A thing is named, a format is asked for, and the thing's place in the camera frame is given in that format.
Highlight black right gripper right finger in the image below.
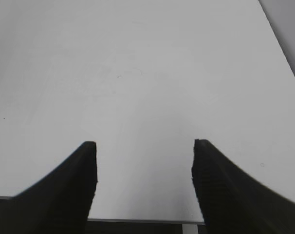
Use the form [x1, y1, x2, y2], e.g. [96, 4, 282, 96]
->
[191, 139, 295, 234]

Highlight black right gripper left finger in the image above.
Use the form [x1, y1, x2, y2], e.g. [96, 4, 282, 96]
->
[0, 141, 98, 234]

